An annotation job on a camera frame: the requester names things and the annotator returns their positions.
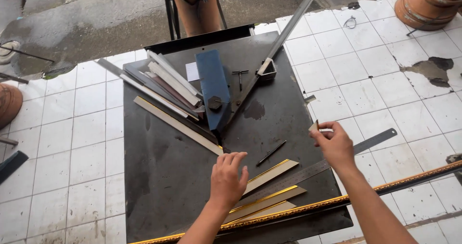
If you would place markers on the beige gold-edged moulding piece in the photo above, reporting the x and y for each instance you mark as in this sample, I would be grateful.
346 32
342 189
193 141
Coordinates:
270 209
272 173
274 197

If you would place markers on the brown wooden stick end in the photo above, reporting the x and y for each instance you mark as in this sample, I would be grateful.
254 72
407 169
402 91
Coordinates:
8 141

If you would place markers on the dark metal rod stub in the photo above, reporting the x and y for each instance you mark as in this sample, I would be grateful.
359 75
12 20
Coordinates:
12 78

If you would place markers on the person's left hand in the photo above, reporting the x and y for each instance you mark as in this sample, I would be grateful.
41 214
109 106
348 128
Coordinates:
225 182

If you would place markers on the long beige moulding strip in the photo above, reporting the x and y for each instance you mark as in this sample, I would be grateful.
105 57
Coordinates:
177 124

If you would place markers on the long ornate gold frame moulding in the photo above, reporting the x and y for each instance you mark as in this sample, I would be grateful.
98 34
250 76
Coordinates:
404 182

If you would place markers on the blue blade guard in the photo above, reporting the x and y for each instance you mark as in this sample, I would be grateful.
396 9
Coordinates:
213 85

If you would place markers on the white paper slip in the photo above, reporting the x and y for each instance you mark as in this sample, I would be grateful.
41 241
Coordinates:
191 71

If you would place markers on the black pencil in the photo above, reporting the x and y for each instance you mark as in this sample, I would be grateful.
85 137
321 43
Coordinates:
271 153

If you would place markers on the small black scrap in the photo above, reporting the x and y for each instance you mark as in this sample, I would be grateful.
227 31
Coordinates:
354 5

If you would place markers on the smooth terracotta pot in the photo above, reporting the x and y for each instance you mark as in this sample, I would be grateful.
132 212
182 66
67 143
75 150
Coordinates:
9 105

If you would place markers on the grey metal lever bar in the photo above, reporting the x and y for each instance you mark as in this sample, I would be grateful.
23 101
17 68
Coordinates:
288 27

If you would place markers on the black flat bar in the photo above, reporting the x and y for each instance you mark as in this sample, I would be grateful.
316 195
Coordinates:
10 165

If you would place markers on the black hex nut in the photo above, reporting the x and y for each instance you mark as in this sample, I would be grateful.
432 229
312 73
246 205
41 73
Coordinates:
215 103

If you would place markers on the thin dark metal rod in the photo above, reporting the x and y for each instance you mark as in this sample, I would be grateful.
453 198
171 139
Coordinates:
27 54

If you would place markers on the long steel ruler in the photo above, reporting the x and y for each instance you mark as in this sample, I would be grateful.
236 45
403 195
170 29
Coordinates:
371 141

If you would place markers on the ribbed terracotta pot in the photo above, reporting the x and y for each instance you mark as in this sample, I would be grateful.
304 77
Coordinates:
429 3

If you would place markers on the terracotta jar on black stand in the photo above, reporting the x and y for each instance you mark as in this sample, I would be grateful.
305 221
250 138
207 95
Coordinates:
196 9

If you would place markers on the black metal cutter table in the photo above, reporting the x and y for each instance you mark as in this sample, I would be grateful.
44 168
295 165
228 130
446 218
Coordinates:
173 186

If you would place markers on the person's right hand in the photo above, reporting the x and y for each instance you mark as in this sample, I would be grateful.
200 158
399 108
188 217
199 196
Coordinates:
337 146

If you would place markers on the small beige moulding offcut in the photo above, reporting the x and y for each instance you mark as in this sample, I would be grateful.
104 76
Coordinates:
314 126

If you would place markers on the small grey moulding offcut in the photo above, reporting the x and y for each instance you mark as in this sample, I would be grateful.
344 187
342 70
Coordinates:
309 98

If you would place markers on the pile of grey moulding strips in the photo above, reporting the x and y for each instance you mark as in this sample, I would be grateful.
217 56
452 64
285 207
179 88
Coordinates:
169 83

